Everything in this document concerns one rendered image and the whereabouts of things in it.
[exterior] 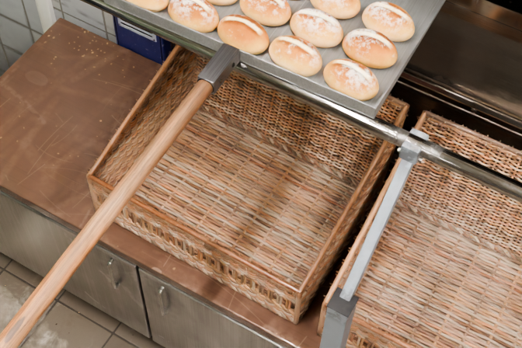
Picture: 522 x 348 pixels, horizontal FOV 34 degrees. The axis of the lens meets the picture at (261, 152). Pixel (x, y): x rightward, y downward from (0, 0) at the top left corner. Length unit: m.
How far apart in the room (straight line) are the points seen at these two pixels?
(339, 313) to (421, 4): 0.59
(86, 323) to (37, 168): 0.60
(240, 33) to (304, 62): 0.12
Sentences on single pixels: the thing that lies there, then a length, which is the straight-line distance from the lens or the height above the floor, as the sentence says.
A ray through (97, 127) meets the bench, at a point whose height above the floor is 0.58.
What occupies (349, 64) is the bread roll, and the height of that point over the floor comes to 1.23.
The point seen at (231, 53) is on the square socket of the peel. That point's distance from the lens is 1.49.
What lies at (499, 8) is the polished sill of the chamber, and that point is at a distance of 1.70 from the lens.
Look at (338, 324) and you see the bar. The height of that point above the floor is 0.90.
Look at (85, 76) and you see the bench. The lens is 2.32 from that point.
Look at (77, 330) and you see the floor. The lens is 2.58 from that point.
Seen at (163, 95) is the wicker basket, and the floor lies 0.72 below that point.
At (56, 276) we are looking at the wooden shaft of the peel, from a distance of 1.28.
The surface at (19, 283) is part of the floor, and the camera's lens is 2.68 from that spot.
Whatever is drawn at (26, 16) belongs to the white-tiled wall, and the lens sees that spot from 2.68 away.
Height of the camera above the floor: 2.32
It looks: 55 degrees down
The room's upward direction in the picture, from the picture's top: 2 degrees clockwise
